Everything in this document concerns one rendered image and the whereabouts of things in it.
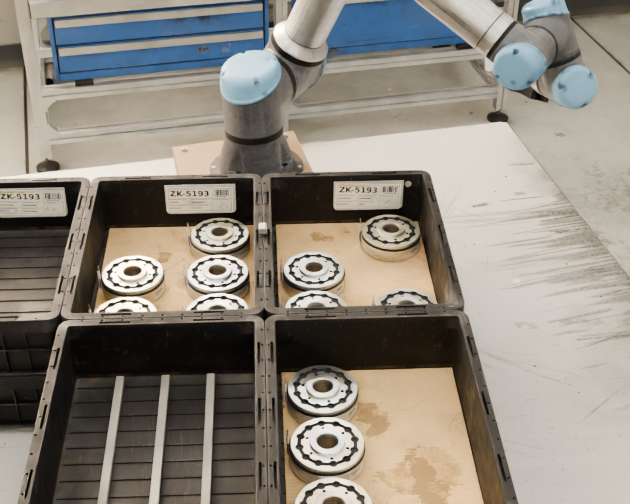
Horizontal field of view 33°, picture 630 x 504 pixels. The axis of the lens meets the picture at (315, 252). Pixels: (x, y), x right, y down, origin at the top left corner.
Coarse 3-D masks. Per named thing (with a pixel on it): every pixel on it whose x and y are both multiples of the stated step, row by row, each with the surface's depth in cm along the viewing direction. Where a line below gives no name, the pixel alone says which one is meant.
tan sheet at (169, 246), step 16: (112, 240) 189; (128, 240) 189; (144, 240) 189; (160, 240) 189; (176, 240) 189; (112, 256) 185; (160, 256) 185; (176, 256) 185; (192, 256) 185; (176, 272) 181; (176, 288) 177; (96, 304) 174; (160, 304) 174; (176, 304) 174
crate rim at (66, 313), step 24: (96, 192) 183; (72, 264) 166; (72, 288) 163; (120, 312) 156; (144, 312) 156; (168, 312) 156; (192, 312) 156; (216, 312) 157; (240, 312) 156; (264, 312) 160
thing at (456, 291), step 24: (264, 192) 183; (432, 192) 184; (264, 216) 177; (432, 216) 178; (264, 240) 172; (264, 264) 166; (264, 288) 161; (456, 288) 161; (288, 312) 156; (312, 312) 156; (336, 312) 157
